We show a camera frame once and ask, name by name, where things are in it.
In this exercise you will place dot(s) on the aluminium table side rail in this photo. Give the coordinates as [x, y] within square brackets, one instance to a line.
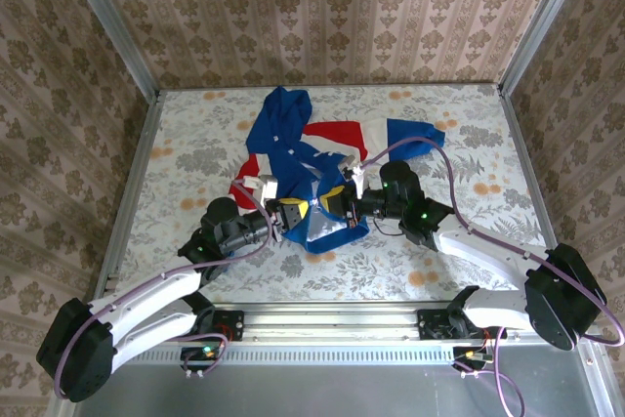
[525, 153]
[141, 153]

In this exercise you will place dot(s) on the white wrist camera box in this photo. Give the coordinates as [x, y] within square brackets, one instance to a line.
[352, 167]
[268, 187]

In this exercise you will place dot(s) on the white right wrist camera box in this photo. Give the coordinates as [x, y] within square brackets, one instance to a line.
[352, 167]

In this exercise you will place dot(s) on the aluminium frame post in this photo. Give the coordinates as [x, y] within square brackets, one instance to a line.
[542, 21]
[107, 21]

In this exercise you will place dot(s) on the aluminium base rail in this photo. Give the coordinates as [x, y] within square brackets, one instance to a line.
[332, 321]

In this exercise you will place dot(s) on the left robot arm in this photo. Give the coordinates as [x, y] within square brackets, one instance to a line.
[146, 290]

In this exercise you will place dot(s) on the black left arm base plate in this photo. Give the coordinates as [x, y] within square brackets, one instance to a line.
[232, 326]

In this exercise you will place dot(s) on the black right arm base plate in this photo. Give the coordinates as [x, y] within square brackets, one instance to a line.
[432, 324]

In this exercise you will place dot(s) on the blue red white jacket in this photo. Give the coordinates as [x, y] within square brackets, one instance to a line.
[283, 143]

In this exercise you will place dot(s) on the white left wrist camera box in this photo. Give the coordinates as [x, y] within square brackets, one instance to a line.
[268, 187]

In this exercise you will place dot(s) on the grey metal panel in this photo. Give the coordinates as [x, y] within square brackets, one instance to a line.
[317, 392]

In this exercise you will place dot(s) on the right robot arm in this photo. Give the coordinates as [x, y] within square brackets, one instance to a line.
[488, 251]

